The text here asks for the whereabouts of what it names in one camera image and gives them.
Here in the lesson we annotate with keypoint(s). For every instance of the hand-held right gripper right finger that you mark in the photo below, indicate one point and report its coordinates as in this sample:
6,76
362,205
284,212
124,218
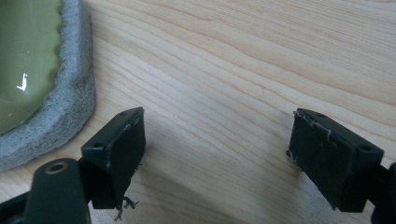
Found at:
327,158

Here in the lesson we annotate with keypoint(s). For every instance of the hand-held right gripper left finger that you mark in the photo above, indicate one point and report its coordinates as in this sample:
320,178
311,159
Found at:
120,158

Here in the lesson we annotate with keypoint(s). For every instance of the green glazed plate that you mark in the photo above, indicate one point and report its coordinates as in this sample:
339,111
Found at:
26,59

